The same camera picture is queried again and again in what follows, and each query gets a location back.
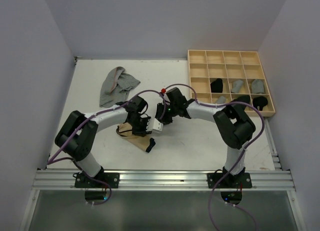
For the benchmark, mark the black rolled sock upper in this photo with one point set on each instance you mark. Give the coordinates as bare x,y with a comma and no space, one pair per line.
216,86

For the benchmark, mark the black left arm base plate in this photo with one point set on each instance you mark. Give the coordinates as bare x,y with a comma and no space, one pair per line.
111,179

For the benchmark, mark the black rolled sock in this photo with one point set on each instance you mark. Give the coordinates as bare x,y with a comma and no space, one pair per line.
216,86
260,102
243,98

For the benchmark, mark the grey rolled sock right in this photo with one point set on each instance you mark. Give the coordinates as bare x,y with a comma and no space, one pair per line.
257,87

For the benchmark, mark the beige underwear with navy trim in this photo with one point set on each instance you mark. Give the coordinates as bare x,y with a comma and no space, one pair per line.
144,143

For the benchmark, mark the black rolled sock lower middle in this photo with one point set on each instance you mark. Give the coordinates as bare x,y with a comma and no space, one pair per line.
243,98

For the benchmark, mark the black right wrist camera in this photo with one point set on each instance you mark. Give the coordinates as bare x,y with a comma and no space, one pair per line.
175,96

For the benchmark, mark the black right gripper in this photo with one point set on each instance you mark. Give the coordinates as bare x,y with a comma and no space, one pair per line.
160,111

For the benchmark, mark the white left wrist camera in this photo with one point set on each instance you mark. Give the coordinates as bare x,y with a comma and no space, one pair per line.
155,125

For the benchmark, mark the grey rolled sock middle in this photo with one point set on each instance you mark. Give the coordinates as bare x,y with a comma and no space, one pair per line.
236,86

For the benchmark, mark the black rolled sock lower right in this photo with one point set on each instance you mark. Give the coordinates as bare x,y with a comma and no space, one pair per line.
260,102

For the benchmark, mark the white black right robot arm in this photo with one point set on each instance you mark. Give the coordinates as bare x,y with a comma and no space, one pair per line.
233,123

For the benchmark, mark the grey rolled sock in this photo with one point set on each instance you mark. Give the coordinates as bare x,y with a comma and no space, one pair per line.
257,87
221,100
236,86

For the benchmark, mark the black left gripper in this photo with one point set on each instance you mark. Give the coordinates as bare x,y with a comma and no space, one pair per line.
143,131

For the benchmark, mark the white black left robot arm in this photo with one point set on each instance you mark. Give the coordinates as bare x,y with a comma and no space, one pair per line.
77,135

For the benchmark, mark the wooden compartment tray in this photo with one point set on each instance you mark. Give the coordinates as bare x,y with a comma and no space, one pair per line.
205,66

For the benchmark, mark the grey striped underwear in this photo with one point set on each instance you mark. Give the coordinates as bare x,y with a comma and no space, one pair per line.
116,87

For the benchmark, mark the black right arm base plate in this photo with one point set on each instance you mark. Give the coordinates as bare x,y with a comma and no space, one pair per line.
228,180

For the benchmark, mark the aluminium frame rail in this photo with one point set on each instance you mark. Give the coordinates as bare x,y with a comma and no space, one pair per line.
151,180

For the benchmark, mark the grey rolled sock lower left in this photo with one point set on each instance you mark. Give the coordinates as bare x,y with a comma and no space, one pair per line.
221,100

